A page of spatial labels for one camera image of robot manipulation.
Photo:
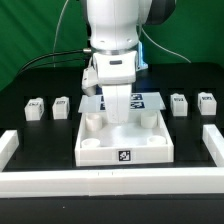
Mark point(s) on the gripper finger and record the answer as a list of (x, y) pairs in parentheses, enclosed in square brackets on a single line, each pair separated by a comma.
[(117, 102)]

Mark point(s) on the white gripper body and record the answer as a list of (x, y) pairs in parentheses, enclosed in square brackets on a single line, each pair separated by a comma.
[(109, 70)]

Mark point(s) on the white square table top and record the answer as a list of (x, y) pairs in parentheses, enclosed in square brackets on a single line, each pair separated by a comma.
[(144, 139)]

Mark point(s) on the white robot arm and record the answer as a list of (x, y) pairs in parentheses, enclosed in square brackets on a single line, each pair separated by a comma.
[(114, 41)]

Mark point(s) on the white sheet with tags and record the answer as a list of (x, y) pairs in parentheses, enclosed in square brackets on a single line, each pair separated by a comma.
[(139, 101)]

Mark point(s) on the white U-shaped fence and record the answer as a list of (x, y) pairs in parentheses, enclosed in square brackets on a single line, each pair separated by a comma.
[(205, 180)]

